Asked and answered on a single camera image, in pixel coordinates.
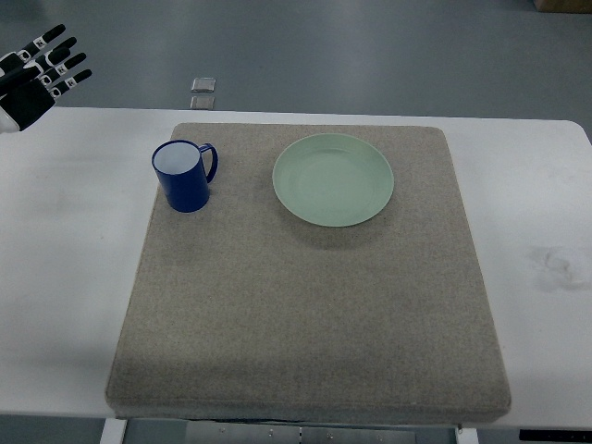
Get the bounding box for metal floor plate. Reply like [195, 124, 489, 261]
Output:
[191, 78, 216, 93]
[190, 95, 215, 110]

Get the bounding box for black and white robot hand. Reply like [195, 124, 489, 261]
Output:
[1, 24, 93, 133]

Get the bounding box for grey felt mat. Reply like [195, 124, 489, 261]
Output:
[105, 123, 512, 425]

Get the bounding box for cardboard box corner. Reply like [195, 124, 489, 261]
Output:
[534, 0, 592, 14]

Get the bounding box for light green plate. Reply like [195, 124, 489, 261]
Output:
[272, 133, 395, 228]

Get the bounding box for blue mug white inside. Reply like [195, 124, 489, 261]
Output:
[152, 140, 219, 213]

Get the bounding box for upper metal floor plate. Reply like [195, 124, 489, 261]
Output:
[191, 78, 216, 93]

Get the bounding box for lower metal floor plate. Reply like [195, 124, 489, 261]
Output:
[190, 95, 215, 110]

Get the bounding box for metal table frame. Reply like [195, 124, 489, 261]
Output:
[99, 418, 480, 444]

